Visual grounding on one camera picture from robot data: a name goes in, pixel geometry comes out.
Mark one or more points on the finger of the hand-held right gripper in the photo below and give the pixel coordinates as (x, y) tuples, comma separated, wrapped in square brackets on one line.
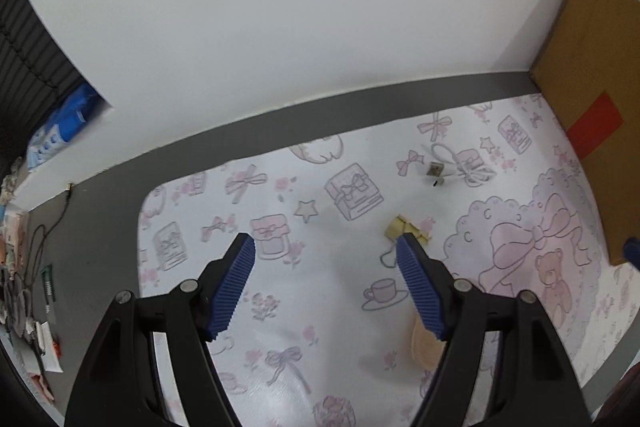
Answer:
[(632, 252)]

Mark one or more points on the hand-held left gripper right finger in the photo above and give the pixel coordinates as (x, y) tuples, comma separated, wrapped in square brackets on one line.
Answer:
[(420, 292)]

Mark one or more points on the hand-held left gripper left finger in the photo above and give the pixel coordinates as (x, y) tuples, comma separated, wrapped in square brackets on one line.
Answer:
[(235, 287)]

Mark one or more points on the round beige powder puff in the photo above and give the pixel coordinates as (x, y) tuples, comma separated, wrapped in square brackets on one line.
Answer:
[(425, 349)]

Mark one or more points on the yellow binder clip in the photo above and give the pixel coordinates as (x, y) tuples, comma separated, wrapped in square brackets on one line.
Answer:
[(400, 227)]

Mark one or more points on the brown cardboard box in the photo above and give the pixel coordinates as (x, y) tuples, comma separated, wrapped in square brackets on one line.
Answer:
[(590, 72)]

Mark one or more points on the printed white table mat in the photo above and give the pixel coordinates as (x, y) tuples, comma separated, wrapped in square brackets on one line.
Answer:
[(325, 247)]

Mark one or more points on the small red wrapper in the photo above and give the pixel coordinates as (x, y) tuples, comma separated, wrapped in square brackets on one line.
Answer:
[(56, 348)]

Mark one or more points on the white paper booklet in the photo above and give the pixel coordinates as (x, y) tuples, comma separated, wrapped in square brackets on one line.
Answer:
[(49, 349)]

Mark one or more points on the blue and white packet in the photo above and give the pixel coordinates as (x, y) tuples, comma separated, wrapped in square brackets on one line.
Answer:
[(65, 122)]

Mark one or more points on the black window blinds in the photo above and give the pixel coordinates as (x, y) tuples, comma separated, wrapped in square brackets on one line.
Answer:
[(30, 47)]

